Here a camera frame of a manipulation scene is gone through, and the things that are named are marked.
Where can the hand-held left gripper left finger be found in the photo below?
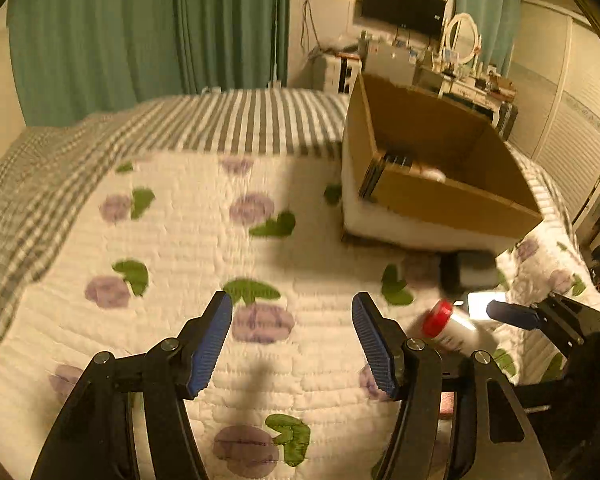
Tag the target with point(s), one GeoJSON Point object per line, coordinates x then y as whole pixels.
{"type": "Point", "coordinates": [209, 347]}

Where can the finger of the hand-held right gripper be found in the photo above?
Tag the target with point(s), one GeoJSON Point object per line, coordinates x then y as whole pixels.
{"type": "Point", "coordinates": [512, 315]}
{"type": "Point", "coordinates": [542, 392]}

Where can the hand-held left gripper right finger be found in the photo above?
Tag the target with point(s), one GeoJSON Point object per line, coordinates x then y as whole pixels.
{"type": "Point", "coordinates": [375, 352]}

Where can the white bottle with red cap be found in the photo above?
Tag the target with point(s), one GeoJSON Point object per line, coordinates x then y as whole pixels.
{"type": "Point", "coordinates": [447, 330]}

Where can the brown cardboard box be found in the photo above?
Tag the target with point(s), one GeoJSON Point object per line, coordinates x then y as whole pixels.
{"type": "Point", "coordinates": [430, 120]}

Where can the white flat card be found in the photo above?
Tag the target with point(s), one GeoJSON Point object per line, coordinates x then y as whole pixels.
{"type": "Point", "coordinates": [480, 308]}

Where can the pink object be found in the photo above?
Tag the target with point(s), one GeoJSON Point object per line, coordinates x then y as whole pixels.
{"type": "Point", "coordinates": [447, 403]}

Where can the white floral quilt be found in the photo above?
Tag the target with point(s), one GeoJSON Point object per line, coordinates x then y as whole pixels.
{"type": "Point", "coordinates": [180, 240]}

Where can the white foam block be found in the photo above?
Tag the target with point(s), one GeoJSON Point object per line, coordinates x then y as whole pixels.
{"type": "Point", "coordinates": [367, 220]}

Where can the white round item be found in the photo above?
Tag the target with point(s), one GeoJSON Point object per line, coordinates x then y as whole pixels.
{"type": "Point", "coordinates": [433, 174]}

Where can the stack of black cases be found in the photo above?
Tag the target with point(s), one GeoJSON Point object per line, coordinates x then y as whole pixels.
{"type": "Point", "coordinates": [386, 170]}

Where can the black suitcase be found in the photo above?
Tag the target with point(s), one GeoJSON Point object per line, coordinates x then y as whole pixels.
{"type": "Point", "coordinates": [507, 120]}

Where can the white dressing table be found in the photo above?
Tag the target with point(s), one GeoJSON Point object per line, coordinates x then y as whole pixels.
{"type": "Point", "coordinates": [462, 90]}

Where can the white sliding wardrobe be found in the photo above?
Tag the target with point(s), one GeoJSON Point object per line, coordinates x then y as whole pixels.
{"type": "Point", "coordinates": [560, 85]}

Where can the grey white striped blanket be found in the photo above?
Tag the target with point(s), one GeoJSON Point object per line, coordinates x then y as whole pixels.
{"type": "Point", "coordinates": [80, 145]}

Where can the white round vanity mirror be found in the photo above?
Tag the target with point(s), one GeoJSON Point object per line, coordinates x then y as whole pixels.
{"type": "Point", "coordinates": [460, 37]}

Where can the white drawer cabinet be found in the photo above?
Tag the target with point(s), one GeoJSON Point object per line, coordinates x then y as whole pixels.
{"type": "Point", "coordinates": [330, 72]}

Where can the grey box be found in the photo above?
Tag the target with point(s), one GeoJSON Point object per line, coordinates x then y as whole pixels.
{"type": "Point", "coordinates": [387, 60]}

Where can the narrow green curtain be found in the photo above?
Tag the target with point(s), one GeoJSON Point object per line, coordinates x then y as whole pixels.
{"type": "Point", "coordinates": [490, 15]}

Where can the black monitor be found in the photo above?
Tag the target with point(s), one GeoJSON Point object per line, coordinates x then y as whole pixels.
{"type": "Point", "coordinates": [402, 5]}

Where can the wide green curtain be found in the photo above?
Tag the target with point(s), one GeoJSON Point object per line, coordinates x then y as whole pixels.
{"type": "Point", "coordinates": [105, 35]}

